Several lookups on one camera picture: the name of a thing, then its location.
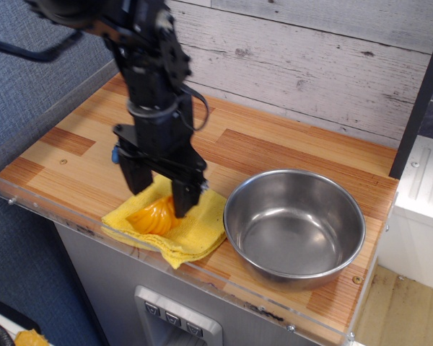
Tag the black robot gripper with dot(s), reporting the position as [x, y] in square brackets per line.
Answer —
[159, 141]

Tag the orange plastic toy orange half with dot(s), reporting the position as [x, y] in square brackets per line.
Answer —
[157, 218]

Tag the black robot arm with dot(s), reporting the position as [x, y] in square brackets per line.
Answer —
[141, 36]

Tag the yellow folded cloth napkin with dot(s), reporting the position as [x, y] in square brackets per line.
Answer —
[201, 230]

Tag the clear acrylic edge guard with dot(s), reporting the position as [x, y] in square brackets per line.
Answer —
[58, 165]

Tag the grey toy dispenser panel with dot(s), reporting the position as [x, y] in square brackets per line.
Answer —
[167, 322]

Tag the stainless steel bowl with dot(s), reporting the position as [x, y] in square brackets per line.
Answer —
[293, 229]

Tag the orange object bottom left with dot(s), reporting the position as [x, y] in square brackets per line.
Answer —
[30, 338]

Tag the white toy sink cabinet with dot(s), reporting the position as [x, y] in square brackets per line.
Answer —
[406, 246]

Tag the blue handled metal fork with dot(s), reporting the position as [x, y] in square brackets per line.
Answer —
[115, 155]

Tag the dark right shelf post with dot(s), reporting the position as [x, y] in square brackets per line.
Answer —
[414, 123]

